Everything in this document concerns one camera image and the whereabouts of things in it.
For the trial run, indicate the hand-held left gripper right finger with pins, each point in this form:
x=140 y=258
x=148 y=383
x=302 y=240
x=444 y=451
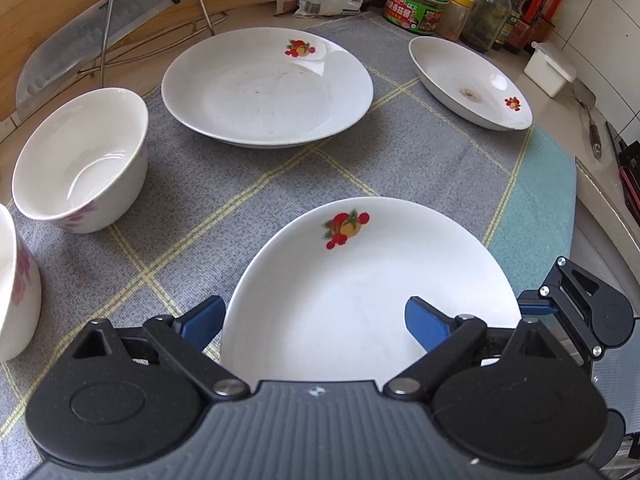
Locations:
x=425 y=322

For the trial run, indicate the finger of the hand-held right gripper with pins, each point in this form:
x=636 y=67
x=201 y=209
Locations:
x=537 y=305

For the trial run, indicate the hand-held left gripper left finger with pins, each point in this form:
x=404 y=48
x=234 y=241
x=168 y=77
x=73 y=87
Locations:
x=205 y=317

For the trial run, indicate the white fruit print plate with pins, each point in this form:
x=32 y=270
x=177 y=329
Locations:
x=265 y=90
x=465 y=75
x=350 y=285

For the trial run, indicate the white pink flower bowl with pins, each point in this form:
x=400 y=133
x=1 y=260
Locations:
x=17 y=300
x=75 y=160

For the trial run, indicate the grey checked table mat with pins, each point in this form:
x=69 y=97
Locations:
x=200 y=200

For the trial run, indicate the metal spatula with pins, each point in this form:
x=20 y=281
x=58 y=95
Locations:
x=595 y=135

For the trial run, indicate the white plastic box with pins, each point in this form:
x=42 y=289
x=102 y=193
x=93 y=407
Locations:
x=547 y=70

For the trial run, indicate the dark sauce bottle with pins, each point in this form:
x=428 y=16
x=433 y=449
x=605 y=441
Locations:
x=517 y=20

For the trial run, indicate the clear glass bottle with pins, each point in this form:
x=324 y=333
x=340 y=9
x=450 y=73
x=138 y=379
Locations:
x=487 y=17

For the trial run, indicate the red label sauce bottle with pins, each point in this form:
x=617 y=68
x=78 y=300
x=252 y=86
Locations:
x=536 y=10

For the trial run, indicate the yellow lid jar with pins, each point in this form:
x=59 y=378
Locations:
x=456 y=20

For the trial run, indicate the clear red label bottle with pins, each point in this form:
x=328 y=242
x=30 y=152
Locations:
x=556 y=0

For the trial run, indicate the green round tin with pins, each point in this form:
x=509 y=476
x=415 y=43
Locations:
x=415 y=10

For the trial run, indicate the red printed white bag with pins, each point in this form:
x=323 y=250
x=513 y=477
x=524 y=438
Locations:
x=286 y=6

